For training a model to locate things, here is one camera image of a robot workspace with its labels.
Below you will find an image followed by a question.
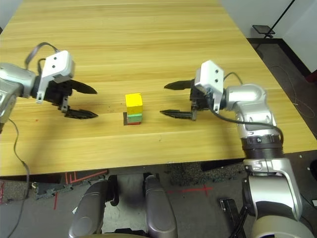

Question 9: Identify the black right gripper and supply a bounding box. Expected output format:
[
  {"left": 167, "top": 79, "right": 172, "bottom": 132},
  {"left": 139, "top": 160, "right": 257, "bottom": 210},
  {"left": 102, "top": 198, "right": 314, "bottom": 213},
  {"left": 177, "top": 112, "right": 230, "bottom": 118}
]
[{"left": 159, "top": 78, "right": 216, "bottom": 121}]

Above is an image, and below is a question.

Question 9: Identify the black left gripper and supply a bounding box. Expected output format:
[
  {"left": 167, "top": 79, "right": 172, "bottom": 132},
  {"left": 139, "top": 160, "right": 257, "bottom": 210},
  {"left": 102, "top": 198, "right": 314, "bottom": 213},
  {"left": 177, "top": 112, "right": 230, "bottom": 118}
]
[{"left": 45, "top": 79, "right": 99, "bottom": 120}]

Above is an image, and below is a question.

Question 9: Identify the yellow wooden block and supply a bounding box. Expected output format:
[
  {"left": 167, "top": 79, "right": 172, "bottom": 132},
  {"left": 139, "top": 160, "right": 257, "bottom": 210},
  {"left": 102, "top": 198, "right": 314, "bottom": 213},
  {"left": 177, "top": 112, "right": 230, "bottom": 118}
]
[{"left": 125, "top": 92, "right": 145, "bottom": 115}]

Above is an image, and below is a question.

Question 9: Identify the green wooden block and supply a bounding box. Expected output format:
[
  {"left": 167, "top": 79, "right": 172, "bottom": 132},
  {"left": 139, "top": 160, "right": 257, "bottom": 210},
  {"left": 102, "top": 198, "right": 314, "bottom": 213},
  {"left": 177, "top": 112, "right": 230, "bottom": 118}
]
[{"left": 126, "top": 113, "right": 144, "bottom": 124}]

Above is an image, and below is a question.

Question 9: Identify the dark speckled floor mat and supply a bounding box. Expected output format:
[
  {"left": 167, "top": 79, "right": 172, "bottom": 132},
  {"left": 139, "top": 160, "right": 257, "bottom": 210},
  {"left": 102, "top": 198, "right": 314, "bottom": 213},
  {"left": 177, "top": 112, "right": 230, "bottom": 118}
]
[{"left": 168, "top": 161, "right": 246, "bottom": 187}]

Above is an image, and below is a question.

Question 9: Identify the grey puzzle floor mat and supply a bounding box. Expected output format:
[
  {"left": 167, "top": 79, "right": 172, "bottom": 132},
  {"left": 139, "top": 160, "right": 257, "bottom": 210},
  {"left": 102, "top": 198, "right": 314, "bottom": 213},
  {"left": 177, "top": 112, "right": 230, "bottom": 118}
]
[{"left": 34, "top": 181, "right": 75, "bottom": 200}]

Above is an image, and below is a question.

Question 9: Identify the grey left robot leg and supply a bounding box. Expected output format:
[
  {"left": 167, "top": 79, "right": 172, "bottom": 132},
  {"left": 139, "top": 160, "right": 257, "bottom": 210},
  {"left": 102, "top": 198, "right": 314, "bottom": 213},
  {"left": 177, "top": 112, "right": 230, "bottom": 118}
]
[{"left": 68, "top": 179, "right": 110, "bottom": 238}]

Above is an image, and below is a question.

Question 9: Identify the grey robot leg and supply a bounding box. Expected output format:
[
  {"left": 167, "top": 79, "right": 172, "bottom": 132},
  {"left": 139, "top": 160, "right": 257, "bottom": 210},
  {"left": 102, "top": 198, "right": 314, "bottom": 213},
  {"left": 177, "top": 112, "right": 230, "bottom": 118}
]
[
  {"left": 68, "top": 179, "right": 110, "bottom": 238},
  {"left": 144, "top": 174, "right": 179, "bottom": 238}
]

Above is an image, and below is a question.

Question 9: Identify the grey right robot leg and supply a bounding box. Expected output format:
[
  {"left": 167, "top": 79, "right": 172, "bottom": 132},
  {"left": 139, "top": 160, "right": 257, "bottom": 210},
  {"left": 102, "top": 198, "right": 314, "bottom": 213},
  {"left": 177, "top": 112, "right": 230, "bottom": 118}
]
[{"left": 144, "top": 174, "right": 179, "bottom": 238}]

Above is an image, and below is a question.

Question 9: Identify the black bar on floor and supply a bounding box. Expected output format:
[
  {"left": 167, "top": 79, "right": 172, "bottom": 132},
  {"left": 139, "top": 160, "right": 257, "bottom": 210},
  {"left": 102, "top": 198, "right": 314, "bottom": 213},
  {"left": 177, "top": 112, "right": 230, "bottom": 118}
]
[{"left": 217, "top": 198, "right": 247, "bottom": 238}]

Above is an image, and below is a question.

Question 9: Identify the beige robot torso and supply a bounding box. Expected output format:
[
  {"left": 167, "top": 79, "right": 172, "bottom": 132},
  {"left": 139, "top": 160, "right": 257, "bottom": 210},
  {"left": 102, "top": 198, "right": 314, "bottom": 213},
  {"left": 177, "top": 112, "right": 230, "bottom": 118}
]
[{"left": 115, "top": 232, "right": 149, "bottom": 238}]

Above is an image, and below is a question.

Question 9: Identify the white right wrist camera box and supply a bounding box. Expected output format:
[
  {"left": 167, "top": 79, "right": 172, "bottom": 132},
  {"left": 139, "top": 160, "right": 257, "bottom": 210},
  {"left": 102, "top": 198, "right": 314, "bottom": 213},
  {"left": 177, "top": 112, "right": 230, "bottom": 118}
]
[{"left": 193, "top": 59, "right": 225, "bottom": 115}]

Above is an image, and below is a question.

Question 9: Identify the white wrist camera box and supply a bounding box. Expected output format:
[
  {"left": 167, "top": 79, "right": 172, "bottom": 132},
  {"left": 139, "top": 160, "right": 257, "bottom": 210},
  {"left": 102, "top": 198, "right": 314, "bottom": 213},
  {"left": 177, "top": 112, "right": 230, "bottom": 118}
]
[
  {"left": 193, "top": 59, "right": 225, "bottom": 115},
  {"left": 35, "top": 50, "right": 76, "bottom": 104}
]

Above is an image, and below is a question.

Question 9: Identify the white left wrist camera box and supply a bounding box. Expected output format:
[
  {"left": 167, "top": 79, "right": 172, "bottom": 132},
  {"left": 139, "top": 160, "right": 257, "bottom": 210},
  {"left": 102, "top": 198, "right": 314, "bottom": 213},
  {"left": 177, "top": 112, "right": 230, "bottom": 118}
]
[{"left": 35, "top": 50, "right": 76, "bottom": 104}]

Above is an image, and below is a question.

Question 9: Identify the round black camera cable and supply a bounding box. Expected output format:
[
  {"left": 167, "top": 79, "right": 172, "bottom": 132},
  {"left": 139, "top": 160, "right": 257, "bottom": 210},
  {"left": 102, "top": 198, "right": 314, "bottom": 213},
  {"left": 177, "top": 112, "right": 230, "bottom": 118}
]
[{"left": 209, "top": 71, "right": 284, "bottom": 148}]

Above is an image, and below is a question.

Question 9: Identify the flat dark camera cable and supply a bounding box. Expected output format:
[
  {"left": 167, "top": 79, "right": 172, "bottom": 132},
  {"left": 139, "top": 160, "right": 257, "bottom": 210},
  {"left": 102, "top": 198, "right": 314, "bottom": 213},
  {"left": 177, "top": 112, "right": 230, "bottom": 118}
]
[{"left": 24, "top": 42, "right": 61, "bottom": 75}]

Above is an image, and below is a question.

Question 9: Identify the thin black wire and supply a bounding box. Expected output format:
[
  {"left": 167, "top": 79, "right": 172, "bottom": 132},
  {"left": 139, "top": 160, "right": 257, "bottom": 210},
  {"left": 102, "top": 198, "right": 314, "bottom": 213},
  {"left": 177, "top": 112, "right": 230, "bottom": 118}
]
[{"left": 5, "top": 118, "right": 31, "bottom": 238}]

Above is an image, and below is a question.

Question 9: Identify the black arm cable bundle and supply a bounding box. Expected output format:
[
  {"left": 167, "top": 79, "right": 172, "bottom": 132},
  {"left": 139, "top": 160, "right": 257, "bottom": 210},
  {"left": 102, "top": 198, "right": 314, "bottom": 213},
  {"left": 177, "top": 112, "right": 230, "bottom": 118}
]
[{"left": 233, "top": 205, "right": 251, "bottom": 238}]

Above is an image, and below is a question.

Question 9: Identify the black robot pelvis bracket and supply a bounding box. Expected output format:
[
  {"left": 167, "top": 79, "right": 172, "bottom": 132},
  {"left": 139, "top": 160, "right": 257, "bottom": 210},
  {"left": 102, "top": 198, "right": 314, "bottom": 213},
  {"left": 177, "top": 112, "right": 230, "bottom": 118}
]
[{"left": 102, "top": 226, "right": 147, "bottom": 235}]

